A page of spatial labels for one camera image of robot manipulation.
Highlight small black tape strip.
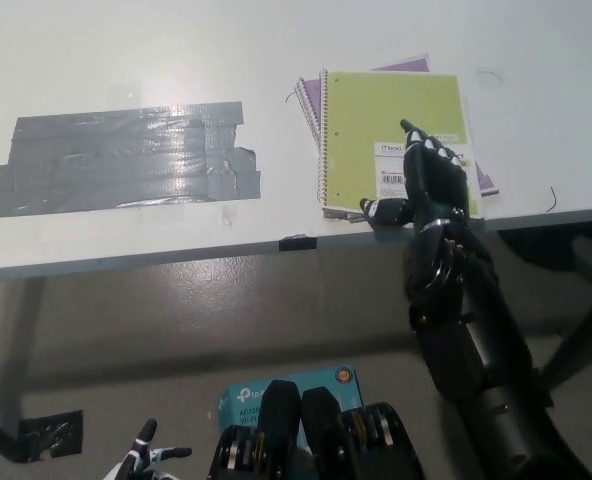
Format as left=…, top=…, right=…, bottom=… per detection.
left=279, top=235, right=318, bottom=251

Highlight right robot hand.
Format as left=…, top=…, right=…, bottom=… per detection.
left=358, top=118, right=473, bottom=231

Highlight purple spiral notebook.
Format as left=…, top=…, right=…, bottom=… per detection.
left=294, top=52, right=501, bottom=222

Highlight grey duct tape patch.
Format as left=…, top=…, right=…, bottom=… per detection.
left=0, top=101, right=262, bottom=219

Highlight green spiral Mead notebook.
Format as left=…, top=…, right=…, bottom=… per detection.
left=315, top=69, right=483, bottom=219

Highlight black robot torso blocks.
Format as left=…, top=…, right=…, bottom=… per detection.
left=208, top=379, right=425, bottom=480

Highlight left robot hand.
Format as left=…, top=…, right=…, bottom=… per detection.
left=103, top=417, right=193, bottom=480

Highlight dark object under table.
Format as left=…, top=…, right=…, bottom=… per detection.
left=498, top=224, right=592, bottom=291

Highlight teal TP-Link box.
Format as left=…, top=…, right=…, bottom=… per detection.
left=218, top=366, right=366, bottom=446

